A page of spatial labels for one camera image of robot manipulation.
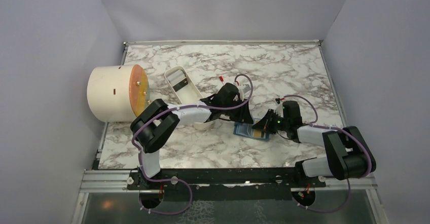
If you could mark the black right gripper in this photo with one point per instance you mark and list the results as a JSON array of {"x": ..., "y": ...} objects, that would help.
[{"x": 264, "y": 123}]

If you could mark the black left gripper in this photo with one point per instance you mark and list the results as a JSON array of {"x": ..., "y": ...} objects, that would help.
[{"x": 244, "y": 115}]

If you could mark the gold credit card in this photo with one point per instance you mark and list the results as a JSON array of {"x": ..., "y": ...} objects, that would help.
[{"x": 259, "y": 134}]

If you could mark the blue leather card holder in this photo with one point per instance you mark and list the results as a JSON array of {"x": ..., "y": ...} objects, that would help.
[{"x": 245, "y": 130}]

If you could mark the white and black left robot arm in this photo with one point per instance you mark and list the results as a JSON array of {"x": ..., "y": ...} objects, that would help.
[{"x": 153, "y": 127}]

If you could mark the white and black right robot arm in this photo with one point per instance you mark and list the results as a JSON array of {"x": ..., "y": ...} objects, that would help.
[{"x": 347, "y": 154}]

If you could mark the stack of cards in tray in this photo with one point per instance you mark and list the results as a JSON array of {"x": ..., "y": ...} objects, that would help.
[{"x": 177, "y": 80}]

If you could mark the cream cylinder with orange disc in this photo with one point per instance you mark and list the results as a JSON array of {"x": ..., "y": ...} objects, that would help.
[{"x": 118, "y": 93}]

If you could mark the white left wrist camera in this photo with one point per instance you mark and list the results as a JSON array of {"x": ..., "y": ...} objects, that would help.
[{"x": 244, "y": 89}]

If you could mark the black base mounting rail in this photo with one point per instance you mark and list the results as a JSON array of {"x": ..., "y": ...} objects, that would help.
[{"x": 223, "y": 184}]

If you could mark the aluminium frame rail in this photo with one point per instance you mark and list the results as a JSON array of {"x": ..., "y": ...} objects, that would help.
[{"x": 98, "y": 181}]

